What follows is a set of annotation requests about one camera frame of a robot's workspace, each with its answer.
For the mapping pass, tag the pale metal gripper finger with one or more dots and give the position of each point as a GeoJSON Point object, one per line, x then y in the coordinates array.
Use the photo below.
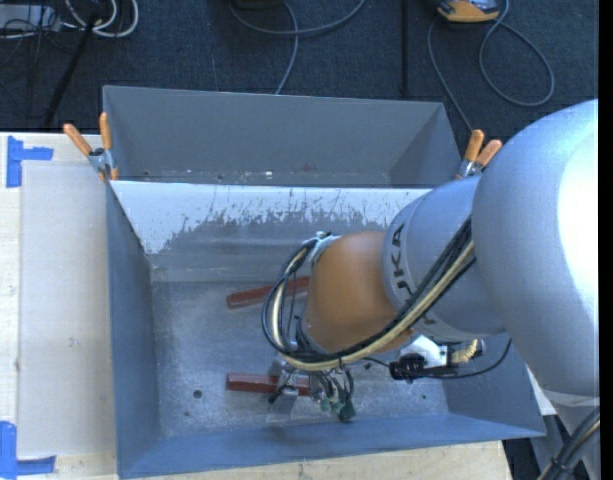
{"type": "Point", "coordinates": [286, 402]}
{"type": "Point", "coordinates": [281, 368]}

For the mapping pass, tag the red-brown block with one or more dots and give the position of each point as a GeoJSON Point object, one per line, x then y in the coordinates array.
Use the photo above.
{"type": "Point", "coordinates": [248, 384]}
{"type": "Point", "coordinates": [248, 296]}

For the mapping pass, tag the grey metal bin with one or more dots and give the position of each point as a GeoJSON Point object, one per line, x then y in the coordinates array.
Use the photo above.
{"type": "Point", "coordinates": [211, 328]}

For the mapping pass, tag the black cylinder on white bracket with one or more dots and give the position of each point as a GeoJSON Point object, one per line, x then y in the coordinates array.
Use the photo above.
{"type": "Point", "coordinates": [418, 360]}

